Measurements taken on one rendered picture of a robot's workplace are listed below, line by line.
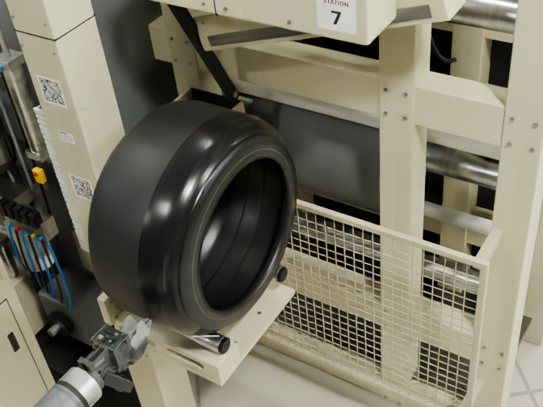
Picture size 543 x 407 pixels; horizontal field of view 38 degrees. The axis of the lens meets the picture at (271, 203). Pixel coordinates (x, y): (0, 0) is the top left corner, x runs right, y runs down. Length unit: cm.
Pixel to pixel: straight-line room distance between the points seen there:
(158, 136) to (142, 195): 15
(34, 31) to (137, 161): 36
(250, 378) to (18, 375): 94
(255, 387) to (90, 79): 156
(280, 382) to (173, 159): 151
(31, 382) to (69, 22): 125
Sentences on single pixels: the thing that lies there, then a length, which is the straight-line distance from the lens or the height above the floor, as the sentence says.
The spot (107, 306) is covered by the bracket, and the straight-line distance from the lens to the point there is 215.
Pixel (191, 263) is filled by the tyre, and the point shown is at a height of 125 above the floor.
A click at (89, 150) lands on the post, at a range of 194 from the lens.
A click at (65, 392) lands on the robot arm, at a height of 113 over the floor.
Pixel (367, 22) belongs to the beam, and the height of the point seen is 169.
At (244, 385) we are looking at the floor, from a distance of 306.
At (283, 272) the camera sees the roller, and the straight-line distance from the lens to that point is 214.
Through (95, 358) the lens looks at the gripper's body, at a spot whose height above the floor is 113.
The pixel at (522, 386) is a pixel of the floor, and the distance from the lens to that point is 308.
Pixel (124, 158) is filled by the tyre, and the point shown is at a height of 142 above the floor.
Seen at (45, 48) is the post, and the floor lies 163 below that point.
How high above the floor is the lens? 243
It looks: 40 degrees down
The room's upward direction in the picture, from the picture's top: 7 degrees counter-clockwise
